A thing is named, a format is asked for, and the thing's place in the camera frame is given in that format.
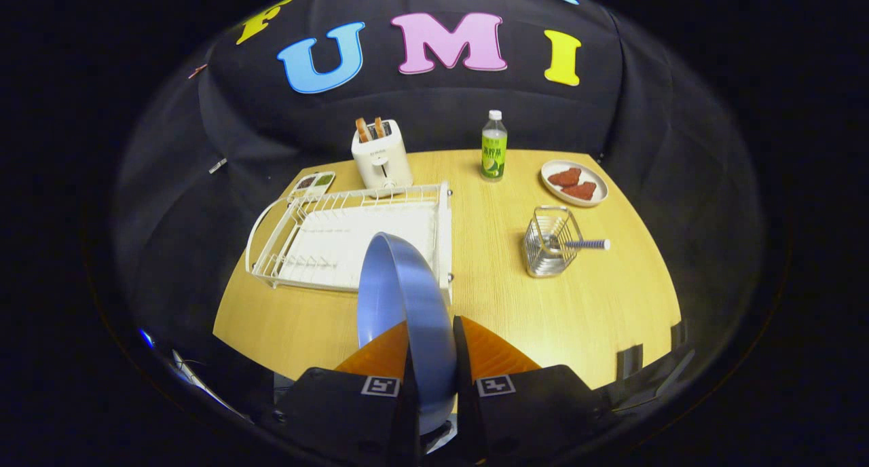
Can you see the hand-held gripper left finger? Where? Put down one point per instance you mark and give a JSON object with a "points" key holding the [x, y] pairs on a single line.
{"points": [[353, 419]]}

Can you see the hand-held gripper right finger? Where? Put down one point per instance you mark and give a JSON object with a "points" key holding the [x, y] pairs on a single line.
{"points": [[529, 413]]}

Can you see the blue plate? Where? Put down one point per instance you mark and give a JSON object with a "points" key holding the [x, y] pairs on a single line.
{"points": [[407, 297]]}

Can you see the small white oval dish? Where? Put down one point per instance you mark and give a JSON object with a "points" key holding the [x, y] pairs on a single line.
{"points": [[553, 190]]}

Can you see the black tape strip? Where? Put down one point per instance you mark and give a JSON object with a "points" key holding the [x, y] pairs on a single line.
{"points": [[677, 334], [629, 362]]}

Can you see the lit computer monitor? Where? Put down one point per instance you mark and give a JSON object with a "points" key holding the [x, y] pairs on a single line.
{"points": [[146, 338]]}

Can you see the red-brown cookie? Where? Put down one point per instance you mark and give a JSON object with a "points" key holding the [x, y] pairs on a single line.
{"points": [[565, 177], [580, 191]]}

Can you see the white divided sauce tray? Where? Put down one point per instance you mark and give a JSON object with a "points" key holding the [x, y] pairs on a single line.
{"points": [[312, 184]]}

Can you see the white toaster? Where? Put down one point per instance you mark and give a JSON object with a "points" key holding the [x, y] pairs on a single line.
{"points": [[383, 161]]}

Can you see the green label drink bottle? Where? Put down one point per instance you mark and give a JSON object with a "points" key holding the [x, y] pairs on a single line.
{"points": [[493, 155]]}

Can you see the silver clip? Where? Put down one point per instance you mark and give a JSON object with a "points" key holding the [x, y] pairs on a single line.
{"points": [[217, 165]]}

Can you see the toast slice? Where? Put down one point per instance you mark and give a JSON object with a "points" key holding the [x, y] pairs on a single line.
{"points": [[379, 127], [363, 130]]}

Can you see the black backdrop cloth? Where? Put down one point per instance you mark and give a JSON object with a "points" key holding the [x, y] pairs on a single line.
{"points": [[645, 114]]}

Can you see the copper clip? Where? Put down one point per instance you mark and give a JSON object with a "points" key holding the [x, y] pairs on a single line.
{"points": [[197, 70]]}

